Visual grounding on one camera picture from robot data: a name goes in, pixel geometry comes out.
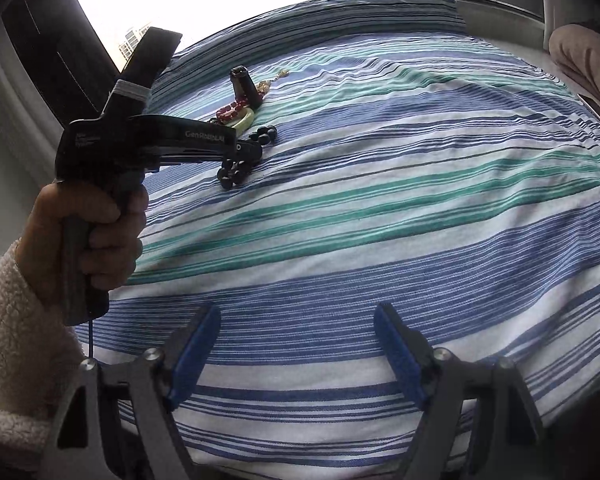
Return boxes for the green jade bangle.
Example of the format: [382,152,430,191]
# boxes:
[225,106,257,129]

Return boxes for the beige pillow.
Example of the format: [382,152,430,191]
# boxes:
[549,22,600,117]

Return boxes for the dark bead bracelet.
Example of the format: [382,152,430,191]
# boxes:
[216,125,279,191]

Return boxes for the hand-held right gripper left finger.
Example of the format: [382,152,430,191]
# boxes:
[47,305,222,480]

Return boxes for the person's left hand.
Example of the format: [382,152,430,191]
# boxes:
[16,180,150,311]

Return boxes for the distant white tower building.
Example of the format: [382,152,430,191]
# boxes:
[118,22,152,69]

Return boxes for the striped bed sheet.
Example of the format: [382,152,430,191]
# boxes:
[75,25,600,472]

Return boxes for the gold chain bracelet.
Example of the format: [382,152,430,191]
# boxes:
[256,72,289,101]

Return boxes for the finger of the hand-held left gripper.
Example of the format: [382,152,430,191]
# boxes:
[230,66,264,111]
[157,140,264,172]

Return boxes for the red bead bracelet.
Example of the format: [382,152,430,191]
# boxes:
[211,99,251,125]

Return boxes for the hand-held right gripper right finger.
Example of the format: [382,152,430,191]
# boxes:
[374,304,548,480]

